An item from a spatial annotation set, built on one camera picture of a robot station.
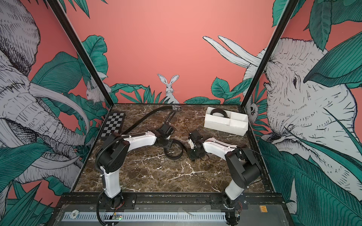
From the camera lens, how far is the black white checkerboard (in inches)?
39.4

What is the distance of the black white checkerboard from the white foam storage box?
0.65m

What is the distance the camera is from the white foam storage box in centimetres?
105

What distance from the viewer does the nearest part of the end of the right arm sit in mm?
671

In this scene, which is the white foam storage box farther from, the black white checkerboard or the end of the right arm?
the black white checkerboard

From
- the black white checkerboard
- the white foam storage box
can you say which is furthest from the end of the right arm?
the black white checkerboard

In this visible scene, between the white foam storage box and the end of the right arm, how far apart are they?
287 millimetres

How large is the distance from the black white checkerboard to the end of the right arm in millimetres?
558
